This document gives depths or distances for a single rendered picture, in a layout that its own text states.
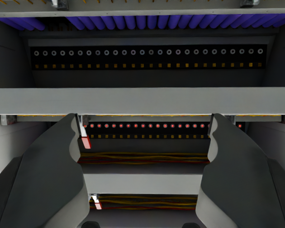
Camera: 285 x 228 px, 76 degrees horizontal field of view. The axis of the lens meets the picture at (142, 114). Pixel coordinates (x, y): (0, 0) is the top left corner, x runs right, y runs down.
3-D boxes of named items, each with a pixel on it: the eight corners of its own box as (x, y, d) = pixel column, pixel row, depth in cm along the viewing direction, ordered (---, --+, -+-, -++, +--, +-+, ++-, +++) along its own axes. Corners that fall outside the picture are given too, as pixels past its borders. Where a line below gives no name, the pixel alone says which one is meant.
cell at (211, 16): (198, 19, 36) (210, 2, 30) (207, 18, 36) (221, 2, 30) (198, 28, 37) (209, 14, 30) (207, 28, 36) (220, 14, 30)
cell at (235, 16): (219, 18, 36) (235, 2, 30) (229, 18, 36) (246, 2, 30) (219, 28, 36) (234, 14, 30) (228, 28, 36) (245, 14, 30)
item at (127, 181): (9, 173, 40) (14, 230, 42) (289, 175, 39) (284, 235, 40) (55, 146, 60) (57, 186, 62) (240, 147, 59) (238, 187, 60)
